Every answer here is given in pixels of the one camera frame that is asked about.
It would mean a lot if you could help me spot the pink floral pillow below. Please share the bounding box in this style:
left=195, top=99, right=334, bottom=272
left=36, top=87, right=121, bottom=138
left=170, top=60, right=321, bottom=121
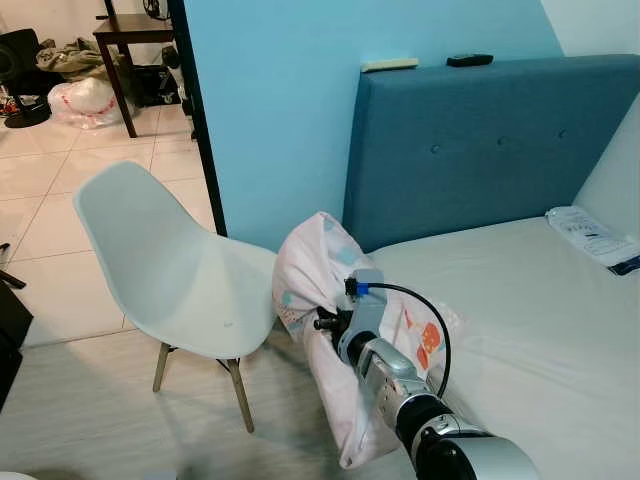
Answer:
left=272, top=210, right=466, bottom=471

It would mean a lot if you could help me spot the white chair with wooden legs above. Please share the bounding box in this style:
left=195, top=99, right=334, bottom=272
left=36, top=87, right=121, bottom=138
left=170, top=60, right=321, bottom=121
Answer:
left=73, top=160, right=281, bottom=434

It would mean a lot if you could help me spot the white bed pillow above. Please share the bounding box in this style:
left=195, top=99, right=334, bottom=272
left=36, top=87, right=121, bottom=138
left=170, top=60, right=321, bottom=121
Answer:
left=572, top=95, right=640, bottom=241

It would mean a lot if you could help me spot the white mattress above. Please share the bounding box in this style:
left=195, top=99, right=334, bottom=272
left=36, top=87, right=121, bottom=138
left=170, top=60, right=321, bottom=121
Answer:
left=365, top=212, right=640, bottom=480

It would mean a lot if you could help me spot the blue fabric headboard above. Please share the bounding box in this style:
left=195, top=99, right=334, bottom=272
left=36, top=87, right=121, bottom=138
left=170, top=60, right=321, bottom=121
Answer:
left=343, top=55, right=640, bottom=253

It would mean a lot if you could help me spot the beige remote control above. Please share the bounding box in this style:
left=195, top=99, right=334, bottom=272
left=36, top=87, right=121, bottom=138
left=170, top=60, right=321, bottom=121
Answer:
left=360, top=58, right=421, bottom=74

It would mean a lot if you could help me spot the clear plastic packet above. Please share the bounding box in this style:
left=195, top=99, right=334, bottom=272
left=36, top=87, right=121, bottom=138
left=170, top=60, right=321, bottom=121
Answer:
left=545, top=205, right=640, bottom=276

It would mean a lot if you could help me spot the black bag under table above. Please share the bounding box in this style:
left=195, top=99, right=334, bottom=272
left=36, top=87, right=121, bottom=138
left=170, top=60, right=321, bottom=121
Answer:
left=125, top=62, right=186, bottom=109

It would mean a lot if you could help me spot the black remote control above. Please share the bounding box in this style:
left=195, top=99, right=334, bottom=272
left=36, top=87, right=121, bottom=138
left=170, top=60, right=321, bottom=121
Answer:
left=446, top=53, right=495, bottom=69

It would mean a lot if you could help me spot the black furniture edge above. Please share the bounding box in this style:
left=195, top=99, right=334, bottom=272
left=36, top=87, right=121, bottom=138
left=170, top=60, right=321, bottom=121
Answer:
left=0, top=240, right=34, bottom=416

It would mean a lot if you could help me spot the white plastic bag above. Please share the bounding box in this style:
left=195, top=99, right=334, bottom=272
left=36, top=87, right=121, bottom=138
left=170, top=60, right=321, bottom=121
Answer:
left=47, top=77, right=119, bottom=131

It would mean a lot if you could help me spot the dark brown wooden table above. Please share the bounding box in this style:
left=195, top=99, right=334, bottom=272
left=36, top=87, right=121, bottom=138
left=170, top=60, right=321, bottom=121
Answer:
left=93, top=0, right=186, bottom=139

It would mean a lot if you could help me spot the pile of clothes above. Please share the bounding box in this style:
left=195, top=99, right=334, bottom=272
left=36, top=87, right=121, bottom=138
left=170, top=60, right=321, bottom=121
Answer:
left=35, top=38, right=106, bottom=81

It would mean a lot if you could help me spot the black floor fan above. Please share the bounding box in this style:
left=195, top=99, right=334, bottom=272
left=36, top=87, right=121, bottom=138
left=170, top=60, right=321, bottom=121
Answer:
left=0, top=28, right=56, bottom=129

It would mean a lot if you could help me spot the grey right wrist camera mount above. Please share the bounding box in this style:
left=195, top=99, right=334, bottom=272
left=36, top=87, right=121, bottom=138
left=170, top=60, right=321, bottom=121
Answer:
left=340, top=268, right=388, bottom=366

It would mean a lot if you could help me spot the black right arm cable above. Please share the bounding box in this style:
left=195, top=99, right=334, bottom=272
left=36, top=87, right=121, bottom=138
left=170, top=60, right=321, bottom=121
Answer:
left=360, top=282, right=453, bottom=403

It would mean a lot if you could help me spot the black door frame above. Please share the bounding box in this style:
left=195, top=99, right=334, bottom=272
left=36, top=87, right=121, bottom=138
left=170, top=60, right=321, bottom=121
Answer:
left=165, top=0, right=229, bottom=238

